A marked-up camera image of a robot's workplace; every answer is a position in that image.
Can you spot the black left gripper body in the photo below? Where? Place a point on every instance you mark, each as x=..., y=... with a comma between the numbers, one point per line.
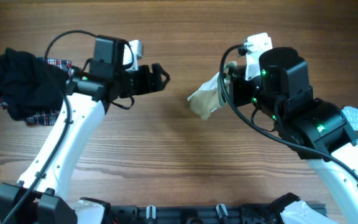
x=135, y=81

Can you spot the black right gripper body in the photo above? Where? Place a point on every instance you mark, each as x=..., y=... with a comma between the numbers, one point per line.
x=243, y=93

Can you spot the white baby bodysuit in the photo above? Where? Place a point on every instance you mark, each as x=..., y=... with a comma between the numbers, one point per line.
x=207, y=98

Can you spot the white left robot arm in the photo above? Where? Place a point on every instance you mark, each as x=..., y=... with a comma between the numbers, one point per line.
x=40, y=194

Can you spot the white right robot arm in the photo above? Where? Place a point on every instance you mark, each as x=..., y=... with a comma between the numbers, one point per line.
x=317, y=130

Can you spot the red plaid garment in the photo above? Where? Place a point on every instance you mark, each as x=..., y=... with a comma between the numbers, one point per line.
x=47, y=118

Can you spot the black folded garment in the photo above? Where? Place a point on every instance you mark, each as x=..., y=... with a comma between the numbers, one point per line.
x=28, y=84

